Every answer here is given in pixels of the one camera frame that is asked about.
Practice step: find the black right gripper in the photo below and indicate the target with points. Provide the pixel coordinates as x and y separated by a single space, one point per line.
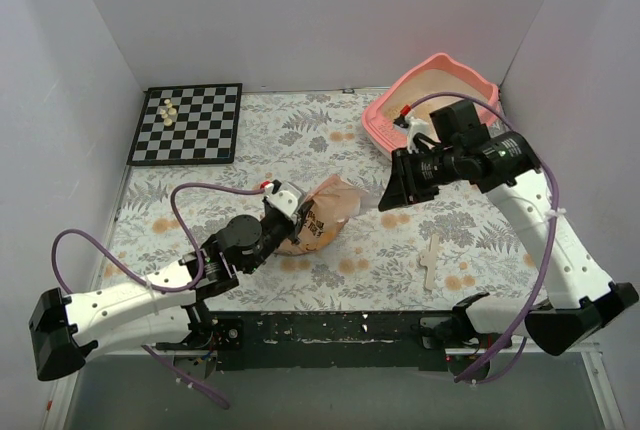
406 180

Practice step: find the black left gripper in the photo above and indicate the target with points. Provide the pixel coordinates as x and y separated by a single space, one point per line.
298 220

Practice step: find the pink litter bag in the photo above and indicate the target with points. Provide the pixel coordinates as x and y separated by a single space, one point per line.
333 203

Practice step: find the beige bag clip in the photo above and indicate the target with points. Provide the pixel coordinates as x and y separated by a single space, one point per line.
428 260

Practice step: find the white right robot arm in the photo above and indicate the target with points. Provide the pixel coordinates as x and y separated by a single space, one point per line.
452 146

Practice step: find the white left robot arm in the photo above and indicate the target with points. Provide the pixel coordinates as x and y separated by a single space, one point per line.
67 328

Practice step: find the floral table mat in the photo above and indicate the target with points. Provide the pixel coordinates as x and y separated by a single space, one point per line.
373 262

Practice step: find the black white chessboard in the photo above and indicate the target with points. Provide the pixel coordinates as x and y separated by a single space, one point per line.
205 131

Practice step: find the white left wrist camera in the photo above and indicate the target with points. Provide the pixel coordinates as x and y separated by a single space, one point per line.
285 197

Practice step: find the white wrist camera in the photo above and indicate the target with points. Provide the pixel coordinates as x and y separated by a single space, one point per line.
285 197
416 129

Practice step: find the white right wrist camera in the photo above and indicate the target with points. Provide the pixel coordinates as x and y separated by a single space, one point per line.
416 129

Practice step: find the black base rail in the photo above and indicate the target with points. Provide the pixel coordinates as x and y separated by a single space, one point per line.
423 340

